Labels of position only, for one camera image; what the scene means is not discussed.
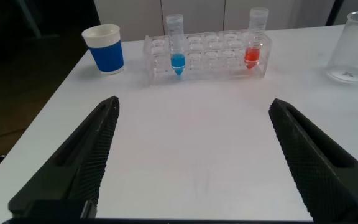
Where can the clear acrylic test tube rack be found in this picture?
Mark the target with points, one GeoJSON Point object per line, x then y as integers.
{"type": "Point", "coordinates": [210, 67]}

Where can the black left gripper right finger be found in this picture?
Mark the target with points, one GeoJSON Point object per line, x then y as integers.
{"type": "Point", "coordinates": [322, 174]}

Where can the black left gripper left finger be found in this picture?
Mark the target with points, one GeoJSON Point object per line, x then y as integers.
{"type": "Point", "coordinates": [73, 174]}

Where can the test tube with blue liquid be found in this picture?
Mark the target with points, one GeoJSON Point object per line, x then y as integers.
{"type": "Point", "coordinates": [177, 60]}

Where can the clear glass beaker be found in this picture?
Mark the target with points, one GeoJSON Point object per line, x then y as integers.
{"type": "Point", "coordinates": [353, 53]}

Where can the blue and white paper cup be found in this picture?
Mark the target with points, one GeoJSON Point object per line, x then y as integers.
{"type": "Point", "coordinates": [106, 56]}

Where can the test tube with red liquid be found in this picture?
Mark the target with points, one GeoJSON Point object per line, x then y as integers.
{"type": "Point", "coordinates": [252, 56]}

